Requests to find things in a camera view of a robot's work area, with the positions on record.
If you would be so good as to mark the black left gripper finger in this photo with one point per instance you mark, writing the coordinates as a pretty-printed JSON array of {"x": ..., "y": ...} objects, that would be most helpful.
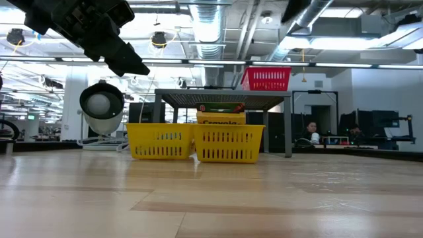
[{"x": 127, "y": 63}]

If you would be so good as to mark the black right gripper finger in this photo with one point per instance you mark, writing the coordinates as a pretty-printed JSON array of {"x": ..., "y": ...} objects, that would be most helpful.
[{"x": 294, "y": 10}]

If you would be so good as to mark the yellow plastic basket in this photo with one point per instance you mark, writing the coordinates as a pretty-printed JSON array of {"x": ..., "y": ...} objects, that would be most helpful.
[
  {"x": 228, "y": 130},
  {"x": 145, "y": 130}
]

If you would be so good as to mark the red plastic basket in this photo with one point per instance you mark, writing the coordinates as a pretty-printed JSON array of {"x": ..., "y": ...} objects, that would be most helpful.
[{"x": 267, "y": 79}]

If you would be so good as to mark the large Crayola crayon box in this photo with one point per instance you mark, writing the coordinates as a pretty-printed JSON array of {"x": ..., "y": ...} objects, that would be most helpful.
[{"x": 219, "y": 117}]

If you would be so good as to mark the black ceiling device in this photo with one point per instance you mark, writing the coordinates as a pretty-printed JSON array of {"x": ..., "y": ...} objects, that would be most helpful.
[
  {"x": 15, "y": 36},
  {"x": 158, "y": 39}
]

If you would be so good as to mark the white cylindrical spot lamp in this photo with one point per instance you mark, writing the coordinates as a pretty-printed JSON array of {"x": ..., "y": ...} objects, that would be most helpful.
[{"x": 99, "y": 105}]

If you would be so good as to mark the black background cabinet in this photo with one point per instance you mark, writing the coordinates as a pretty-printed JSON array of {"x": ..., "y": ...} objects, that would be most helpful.
[{"x": 145, "y": 114}]

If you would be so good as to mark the long ceiling light strip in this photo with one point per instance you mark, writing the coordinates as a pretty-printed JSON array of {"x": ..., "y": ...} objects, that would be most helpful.
[{"x": 215, "y": 61}]

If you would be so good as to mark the grey perforated metal shelf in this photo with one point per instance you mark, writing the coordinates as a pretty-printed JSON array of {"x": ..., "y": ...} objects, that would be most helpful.
[{"x": 215, "y": 97}]

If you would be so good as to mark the black robot workstation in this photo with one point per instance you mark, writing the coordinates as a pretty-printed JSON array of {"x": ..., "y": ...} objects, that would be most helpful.
[{"x": 380, "y": 125}]

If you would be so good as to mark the black frame stand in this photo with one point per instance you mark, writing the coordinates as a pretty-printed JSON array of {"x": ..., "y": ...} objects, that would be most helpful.
[{"x": 314, "y": 92}]

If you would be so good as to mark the silver ventilation duct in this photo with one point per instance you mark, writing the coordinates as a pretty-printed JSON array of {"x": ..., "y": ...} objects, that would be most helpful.
[{"x": 208, "y": 33}]

